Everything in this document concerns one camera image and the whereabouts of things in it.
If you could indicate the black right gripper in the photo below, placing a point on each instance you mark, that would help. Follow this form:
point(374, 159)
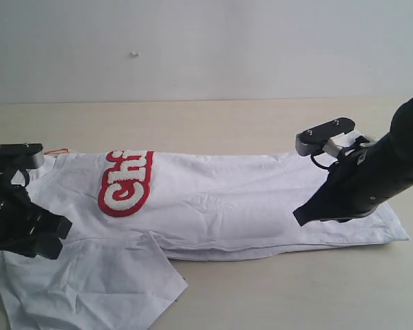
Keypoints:
point(343, 199)

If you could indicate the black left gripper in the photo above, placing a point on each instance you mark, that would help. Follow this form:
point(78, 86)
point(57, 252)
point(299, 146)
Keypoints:
point(24, 230)

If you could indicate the white t-shirt red lettering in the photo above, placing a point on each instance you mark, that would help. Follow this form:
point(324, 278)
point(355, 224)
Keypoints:
point(134, 211)

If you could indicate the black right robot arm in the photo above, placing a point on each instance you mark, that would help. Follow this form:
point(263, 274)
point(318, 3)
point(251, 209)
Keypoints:
point(364, 175)

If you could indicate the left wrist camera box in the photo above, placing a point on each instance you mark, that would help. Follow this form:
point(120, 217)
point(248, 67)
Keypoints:
point(23, 155)

